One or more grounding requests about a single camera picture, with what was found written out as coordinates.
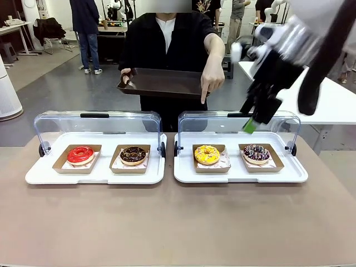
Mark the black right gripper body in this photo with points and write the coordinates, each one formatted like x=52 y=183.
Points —
x=278 y=75

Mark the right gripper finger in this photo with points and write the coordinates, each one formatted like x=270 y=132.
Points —
x=267 y=111
x=249 y=103

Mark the white printed paper liner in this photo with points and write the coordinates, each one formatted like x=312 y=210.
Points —
x=224 y=160
x=123 y=167
x=66 y=166
x=271 y=164

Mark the yellow sprinkled donut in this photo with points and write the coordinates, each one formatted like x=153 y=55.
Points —
x=200 y=155

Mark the brown cardboard donut box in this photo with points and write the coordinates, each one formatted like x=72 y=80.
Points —
x=278 y=164
x=211 y=169
x=59 y=167
x=115 y=167

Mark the dark brown serving tray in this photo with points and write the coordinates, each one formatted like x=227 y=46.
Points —
x=164 y=82

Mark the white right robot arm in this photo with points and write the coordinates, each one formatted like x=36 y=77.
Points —
x=314 y=8

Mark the person's left forearm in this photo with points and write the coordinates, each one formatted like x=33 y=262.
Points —
x=214 y=53

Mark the dark white-striped donut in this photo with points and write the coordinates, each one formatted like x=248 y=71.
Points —
x=250 y=154

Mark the person in black shirt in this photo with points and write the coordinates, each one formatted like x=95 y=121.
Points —
x=150 y=41

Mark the chocolate sprinkled donut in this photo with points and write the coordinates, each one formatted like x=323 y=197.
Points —
x=126 y=157

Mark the red glazed donut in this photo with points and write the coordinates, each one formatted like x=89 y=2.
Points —
x=73 y=157

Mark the person's left hand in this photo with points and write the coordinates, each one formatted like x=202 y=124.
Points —
x=212 y=79

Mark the person's right hand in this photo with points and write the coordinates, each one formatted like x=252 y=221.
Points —
x=125 y=74

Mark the black low stool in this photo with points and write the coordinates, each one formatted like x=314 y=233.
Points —
x=227 y=66

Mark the black lid hinge knob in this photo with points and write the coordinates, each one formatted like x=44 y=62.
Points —
x=42 y=150
x=176 y=148
x=162 y=150
x=293 y=148

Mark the clear display tray lid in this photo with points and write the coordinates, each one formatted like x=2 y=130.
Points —
x=205 y=122
x=125 y=122

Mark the white side table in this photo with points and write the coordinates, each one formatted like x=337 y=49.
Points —
x=333 y=97

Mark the bystander in grey clothes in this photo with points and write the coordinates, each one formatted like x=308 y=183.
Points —
x=236 y=22

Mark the white display tray base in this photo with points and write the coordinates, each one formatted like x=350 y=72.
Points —
x=236 y=178
x=103 y=178

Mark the bystander in floral black shirt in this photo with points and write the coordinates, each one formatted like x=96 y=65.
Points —
x=207 y=11

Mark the black background workbench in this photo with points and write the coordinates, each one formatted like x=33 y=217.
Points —
x=111 y=41

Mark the bystander in blue jeans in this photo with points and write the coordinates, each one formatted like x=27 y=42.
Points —
x=87 y=27

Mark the black jacket on chair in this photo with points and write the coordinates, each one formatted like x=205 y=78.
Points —
x=48 y=29

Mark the white cylindrical air purifier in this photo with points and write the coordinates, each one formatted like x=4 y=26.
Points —
x=7 y=97

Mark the grey plastic stool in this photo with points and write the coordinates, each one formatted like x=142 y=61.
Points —
x=8 y=51

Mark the white background desk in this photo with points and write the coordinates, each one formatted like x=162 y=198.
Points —
x=14 y=26

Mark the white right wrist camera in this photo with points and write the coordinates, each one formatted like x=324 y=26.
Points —
x=236 y=53

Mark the metal frame chair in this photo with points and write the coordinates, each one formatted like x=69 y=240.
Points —
x=59 y=46

